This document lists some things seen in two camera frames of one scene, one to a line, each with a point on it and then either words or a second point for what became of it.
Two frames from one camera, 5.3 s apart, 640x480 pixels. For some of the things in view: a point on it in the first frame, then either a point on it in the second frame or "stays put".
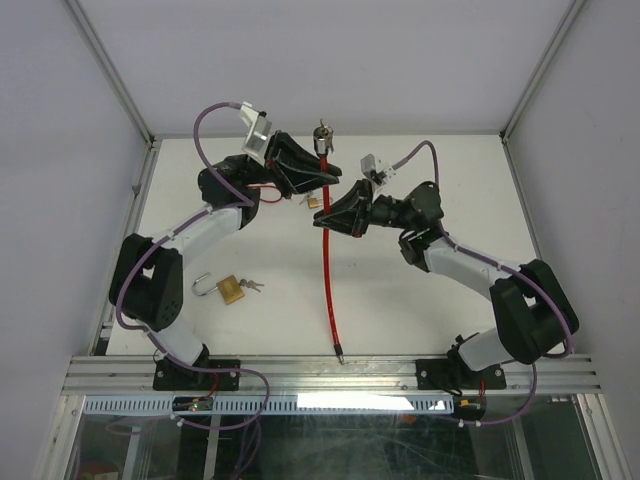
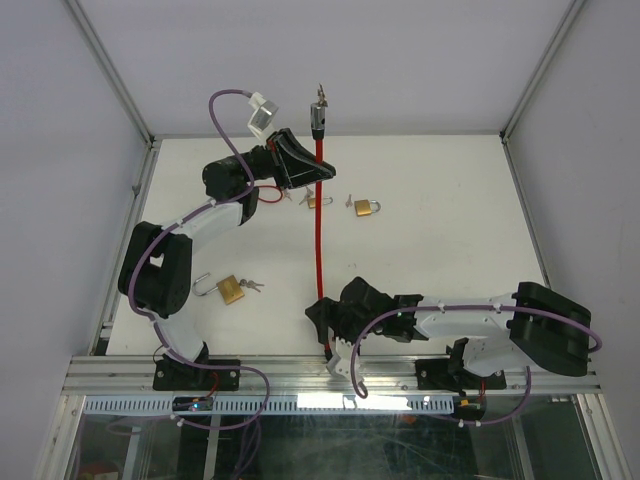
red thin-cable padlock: [263, 185] stays put
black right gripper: [350, 216] to [324, 317]
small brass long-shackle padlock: [313, 202] stays put
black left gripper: [289, 180] stays put
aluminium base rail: [133, 376] stays put
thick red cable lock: [323, 140] to [318, 114]
